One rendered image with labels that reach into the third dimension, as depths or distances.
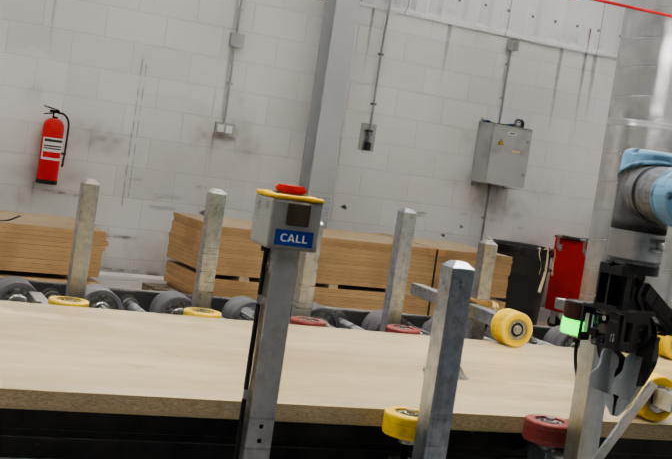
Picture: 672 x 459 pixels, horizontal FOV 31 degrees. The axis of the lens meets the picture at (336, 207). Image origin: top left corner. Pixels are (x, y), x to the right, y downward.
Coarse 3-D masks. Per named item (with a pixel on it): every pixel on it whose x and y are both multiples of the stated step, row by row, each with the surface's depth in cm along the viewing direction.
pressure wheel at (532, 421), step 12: (528, 420) 190; (540, 420) 192; (552, 420) 191; (564, 420) 193; (528, 432) 190; (540, 432) 188; (552, 432) 188; (564, 432) 188; (540, 444) 188; (552, 444) 188; (564, 444) 188
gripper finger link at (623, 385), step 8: (632, 360) 162; (640, 360) 162; (624, 368) 162; (632, 368) 162; (616, 376) 161; (624, 376) 162; (632, 376) 163; (616, 384) 161; (624, 384) 162; (632, 384) 163; (616, 392) 161; (624, 392) 162; (632, 392) 163; (624, 400) 164; (632, 400) 164; (616, 408) 164; (624, 408) 164
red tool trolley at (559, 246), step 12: (564, 240) 1013; (576, 240) 997; (564, 252) 1012; (576, 252) 1001; (564, 264) 1011; (576, 264) 1000; (552, 276) 1021; (564, 276) 1010; (576, 276) 999; (552, 288) 1020; (564, 288) 1009; (576, 288) 998; (552, 300) 1018; (552, 312) 1024; (552, 324) 1024
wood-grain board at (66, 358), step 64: (0, 320) 210; (64, 320) 219; (128, 320) 229; (192, 320) 240; (0, 384) 164; (64, 384) 170; (128, 384) 175; (192, 384) 182; (320, 384) 196; (384, 384) 204; (512, 384) 222
